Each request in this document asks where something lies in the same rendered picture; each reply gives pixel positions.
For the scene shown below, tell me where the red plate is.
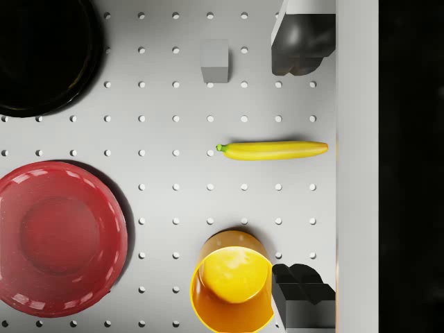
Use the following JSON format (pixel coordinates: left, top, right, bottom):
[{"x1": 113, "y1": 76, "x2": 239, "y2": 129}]
[{"x1": 0, "y1": 160, "x2": 129, "y2": 318}]

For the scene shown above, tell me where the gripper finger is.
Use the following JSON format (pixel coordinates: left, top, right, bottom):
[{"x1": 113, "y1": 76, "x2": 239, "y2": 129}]
[
  {"x1": 271, "y1": 263, "x2": 337, "y2": 333},
  {"x1": 271, "y1": 0, "x2": 337, "y2": 77}
]

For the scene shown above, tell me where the grey cube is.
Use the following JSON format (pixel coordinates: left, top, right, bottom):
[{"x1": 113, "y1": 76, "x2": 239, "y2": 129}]
[{"x1": 200, "y1": 38, "x2": 230, "y2": 84}]

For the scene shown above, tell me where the yellow bowl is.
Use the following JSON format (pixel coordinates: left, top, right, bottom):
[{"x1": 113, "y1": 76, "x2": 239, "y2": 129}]
[{"x1": 189, "y1": 230, "x2": 275, "y2": 333}]

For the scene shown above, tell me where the black plate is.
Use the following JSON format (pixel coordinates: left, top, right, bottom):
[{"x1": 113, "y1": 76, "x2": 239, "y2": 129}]
[{"x1": 0, "y1": 0, "x2": 105, "y2": 119}]

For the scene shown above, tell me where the banana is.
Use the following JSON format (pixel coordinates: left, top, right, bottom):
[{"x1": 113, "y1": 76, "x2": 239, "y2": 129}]
[{"x1": 215, "y1": 140, "x2": 330, "y2": 162}]

